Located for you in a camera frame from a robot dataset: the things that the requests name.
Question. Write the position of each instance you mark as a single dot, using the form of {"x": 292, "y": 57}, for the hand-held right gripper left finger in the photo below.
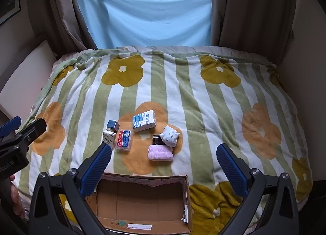
{"x": 98, "y": 166}

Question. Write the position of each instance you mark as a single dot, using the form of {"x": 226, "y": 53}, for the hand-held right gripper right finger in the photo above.
{"x": 230, "y": 168}

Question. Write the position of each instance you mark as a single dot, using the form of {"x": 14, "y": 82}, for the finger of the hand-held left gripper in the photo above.
{"x": 33, "y": 129}
{"x": 11, "y": 124}

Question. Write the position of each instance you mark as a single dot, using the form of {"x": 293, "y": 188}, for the white patterned small carton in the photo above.
{"x": 111, "y": 133}

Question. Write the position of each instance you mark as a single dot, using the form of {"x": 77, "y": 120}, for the red clear plastic case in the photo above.
{"x": 124, "y": 140}

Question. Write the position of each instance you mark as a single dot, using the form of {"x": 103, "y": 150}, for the cardboard box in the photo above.
{"x": 142, "y": 204}

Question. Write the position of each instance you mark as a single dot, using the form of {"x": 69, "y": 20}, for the pink fluffy towel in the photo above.
{"x": 160, "y": 154}

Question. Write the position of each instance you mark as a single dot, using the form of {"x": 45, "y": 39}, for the dark brown small box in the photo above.
{"x": 156, "y": 140}

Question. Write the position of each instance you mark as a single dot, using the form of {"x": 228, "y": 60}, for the white and blue carton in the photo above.
{"x": 144, "y": 121}

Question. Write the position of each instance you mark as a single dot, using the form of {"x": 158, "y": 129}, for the white patterned sock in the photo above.
{"x": 170, "y": 136}

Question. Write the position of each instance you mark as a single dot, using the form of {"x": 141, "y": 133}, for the person's left hand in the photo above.
{"x": 16, "y": 196}

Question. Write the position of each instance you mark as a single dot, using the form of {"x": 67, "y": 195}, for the white padded board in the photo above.
{"x": 28, "y": 77}

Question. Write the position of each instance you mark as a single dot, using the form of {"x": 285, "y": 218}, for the striped floral blanket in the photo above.
{"x": 178, "y": 85}

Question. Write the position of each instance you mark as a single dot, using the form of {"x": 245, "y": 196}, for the beige curtain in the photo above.
{"x": 63, "y": 8}
{"x": 254, "y": 8}

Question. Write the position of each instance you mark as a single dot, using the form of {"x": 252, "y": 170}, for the light blue cloth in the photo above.
{"x": 152, "y": 13}

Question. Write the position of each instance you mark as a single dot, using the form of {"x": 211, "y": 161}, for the framed wall picture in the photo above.
{"x": 9, "y": 6}

